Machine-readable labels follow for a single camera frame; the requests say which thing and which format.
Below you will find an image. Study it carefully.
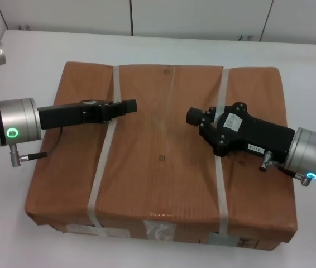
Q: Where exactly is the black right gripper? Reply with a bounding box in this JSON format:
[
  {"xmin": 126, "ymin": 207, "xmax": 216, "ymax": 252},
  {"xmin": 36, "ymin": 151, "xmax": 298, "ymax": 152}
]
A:
[{"xmin": 186, "ymin": 101, "xmax": 296, "ymax": 163}]

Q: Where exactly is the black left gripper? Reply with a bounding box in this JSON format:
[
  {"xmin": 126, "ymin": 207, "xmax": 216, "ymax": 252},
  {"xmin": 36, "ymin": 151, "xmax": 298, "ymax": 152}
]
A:
[{"xmin": 37, "ymin": 99, "xmax": 138, "ymax": 131}]

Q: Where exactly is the white plastic packing strap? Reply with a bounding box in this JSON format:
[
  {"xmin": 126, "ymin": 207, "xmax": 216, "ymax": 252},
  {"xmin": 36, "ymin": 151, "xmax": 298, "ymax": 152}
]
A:
[
  {"xmin": 213, "ymin": 68, "xmax": 231, "ymax": 236},
  {"xmin": 87, "ymin": 64, "xmax": 123, "ymax": 228}
]

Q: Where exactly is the brown cardboard box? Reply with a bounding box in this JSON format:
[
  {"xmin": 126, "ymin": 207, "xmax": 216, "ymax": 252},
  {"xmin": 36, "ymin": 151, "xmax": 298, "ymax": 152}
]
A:
[{"xmin": 23, "ymin": 60, "xmax": 299, "ymax": 251}]

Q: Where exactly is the left gripper cable with plug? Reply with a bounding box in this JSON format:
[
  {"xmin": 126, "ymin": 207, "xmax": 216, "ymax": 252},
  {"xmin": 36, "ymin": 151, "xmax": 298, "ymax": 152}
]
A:
[{"xmin": 9, "ymin": 126, "xmax": 64, "ymax": 168}]

